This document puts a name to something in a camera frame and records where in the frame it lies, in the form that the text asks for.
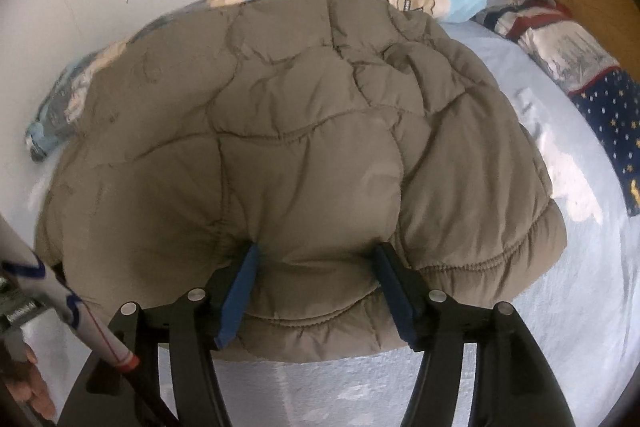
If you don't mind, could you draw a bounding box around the person's left hand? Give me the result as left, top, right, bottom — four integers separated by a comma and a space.
4, 344, 57, 422

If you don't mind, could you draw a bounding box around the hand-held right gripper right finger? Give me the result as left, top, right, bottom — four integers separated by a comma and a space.
374, 242, 575, 427

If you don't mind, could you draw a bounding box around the olive quilted puffer jacket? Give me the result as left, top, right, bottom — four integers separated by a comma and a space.
34, 0, 568, 364

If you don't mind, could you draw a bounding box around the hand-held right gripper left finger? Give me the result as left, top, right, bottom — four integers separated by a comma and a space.
59, 242, 262, 427

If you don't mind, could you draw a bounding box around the printed star and stripe pillow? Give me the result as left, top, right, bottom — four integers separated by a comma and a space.
475, 0, 640, 218

